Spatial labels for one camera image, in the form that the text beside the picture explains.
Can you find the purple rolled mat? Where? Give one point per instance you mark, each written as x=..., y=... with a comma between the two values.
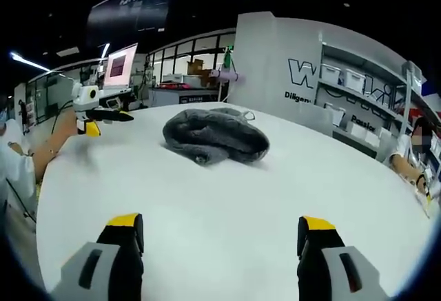
x=227, y=75

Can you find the grey towel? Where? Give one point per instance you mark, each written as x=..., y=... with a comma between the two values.
x=220, y=132

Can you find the white storage bin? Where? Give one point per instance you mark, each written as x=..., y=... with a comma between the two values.
x=335, y=113
x=355, y=80
x=334, y=73

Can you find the pink computer monitor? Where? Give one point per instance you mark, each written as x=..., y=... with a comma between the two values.
x=119, y=65

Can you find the dark hanging sign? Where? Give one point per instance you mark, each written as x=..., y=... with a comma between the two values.
x=131, y=11

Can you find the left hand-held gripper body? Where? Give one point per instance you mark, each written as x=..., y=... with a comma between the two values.
x=84, y=99

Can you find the white lettered partition panel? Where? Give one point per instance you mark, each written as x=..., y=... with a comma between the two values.
x=268, y=60

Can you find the grey storage shelf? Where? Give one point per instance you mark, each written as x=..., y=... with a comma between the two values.
x=372, y=94

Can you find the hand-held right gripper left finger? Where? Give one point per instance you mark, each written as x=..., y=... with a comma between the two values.
x=103, y=266

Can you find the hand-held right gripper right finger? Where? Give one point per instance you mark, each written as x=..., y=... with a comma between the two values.
x=330, y=266

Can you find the white table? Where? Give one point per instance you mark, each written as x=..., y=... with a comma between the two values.
x=213, y=197

